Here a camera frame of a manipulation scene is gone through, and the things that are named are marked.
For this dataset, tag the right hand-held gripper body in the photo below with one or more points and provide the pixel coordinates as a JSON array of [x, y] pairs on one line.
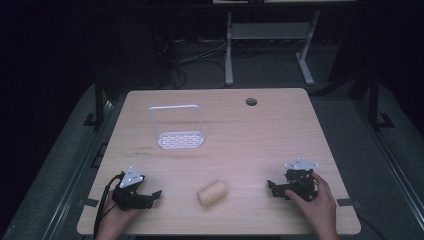
[[300, 181]]

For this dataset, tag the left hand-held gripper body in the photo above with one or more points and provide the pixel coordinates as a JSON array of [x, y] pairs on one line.
[[128, 196]]

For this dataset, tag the person's left hand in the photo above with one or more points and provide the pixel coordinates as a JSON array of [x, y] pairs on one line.
[[115, 220]]

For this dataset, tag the person's right hand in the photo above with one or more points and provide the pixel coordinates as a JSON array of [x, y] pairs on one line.
[[316, 210]]

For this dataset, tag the black metal stand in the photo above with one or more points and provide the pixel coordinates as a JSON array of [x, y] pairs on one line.
[[375, 103], [99, 106]]

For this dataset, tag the grey metal desk frame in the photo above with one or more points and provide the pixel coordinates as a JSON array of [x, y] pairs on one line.
[[266, 31]]

